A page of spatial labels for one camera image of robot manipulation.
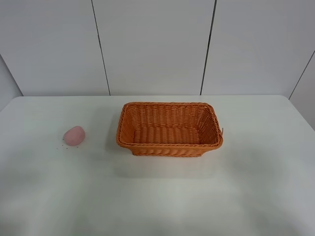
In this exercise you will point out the orange wicker basket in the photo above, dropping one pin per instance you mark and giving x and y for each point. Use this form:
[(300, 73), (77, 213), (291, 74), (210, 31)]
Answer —
[(176, 129)]

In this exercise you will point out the pink peach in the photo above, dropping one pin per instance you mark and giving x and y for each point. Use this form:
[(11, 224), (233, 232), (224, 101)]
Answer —
[(74, 136)]

